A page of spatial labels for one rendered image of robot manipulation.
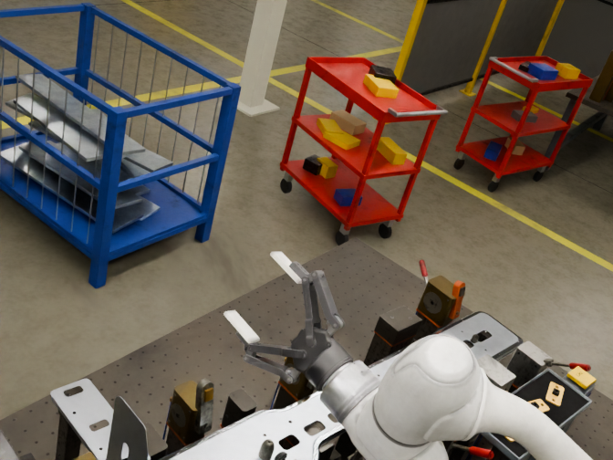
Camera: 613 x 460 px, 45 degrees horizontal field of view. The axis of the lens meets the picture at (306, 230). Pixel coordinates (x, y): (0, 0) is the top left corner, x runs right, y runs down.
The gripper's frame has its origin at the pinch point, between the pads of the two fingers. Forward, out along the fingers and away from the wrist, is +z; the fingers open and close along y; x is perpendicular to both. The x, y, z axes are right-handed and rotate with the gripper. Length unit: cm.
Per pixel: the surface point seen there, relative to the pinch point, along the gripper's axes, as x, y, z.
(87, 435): -18, -63, 17
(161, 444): -30, -59, 7
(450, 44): -547, 53, 225
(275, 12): -370, -7, 280
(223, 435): -40, -51, 0
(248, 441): -43, -49, -5
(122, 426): 2.2, -37.0, 2.7
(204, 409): -37, -48, 6
